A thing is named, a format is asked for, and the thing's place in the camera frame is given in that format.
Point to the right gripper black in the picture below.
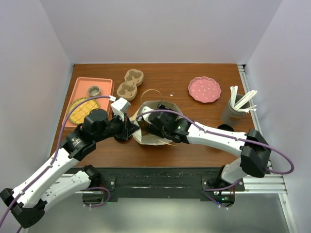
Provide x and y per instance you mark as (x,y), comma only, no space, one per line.
(152,128)

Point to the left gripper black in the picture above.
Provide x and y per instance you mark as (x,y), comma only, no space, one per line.
(128,128)

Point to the brown paper bag with handles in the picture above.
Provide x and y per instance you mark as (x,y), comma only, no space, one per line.
(141,135)

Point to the black coffee cup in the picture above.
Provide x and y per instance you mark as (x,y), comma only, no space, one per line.
(225,127)

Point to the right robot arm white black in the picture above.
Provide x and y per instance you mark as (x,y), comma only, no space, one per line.
(249,148)

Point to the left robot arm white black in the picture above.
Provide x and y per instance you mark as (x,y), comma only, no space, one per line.
(29,201)

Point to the cardboard cup carrier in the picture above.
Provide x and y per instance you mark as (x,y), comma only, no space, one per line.
(129,88)

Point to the salmon pink tray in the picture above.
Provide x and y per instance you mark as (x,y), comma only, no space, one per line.
(80,90)

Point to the small grey ceramic cup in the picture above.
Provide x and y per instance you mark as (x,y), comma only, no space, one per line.
(94,91)

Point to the yellow woven coaster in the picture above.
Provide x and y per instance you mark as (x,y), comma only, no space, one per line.
(78,115)

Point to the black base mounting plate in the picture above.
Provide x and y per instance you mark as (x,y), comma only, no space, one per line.
(201,183)

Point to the pink polka dot plate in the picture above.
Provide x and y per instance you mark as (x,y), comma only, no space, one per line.
(204,89)

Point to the grey straw holder cup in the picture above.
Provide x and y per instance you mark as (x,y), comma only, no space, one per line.
(230,116)

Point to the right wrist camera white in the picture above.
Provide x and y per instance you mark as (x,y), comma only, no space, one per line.
(145,112)

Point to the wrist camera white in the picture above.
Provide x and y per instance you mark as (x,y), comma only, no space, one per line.
(145,112)
(120,107)

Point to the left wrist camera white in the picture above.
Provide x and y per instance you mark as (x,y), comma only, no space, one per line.
(120,107)

